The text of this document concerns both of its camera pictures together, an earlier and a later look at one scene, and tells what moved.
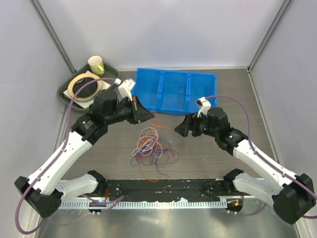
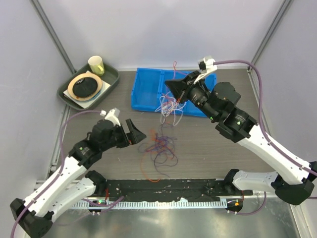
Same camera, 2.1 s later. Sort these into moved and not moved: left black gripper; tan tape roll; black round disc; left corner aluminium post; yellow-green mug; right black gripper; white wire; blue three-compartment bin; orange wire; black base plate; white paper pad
Moved: right black gripper; orange wire; white wire; left black gripper
Not moved: blue three-compartment bin; white paper pad; black round disc; black base plate; yellow-green mug; tan tape roll; left corner aluminium post
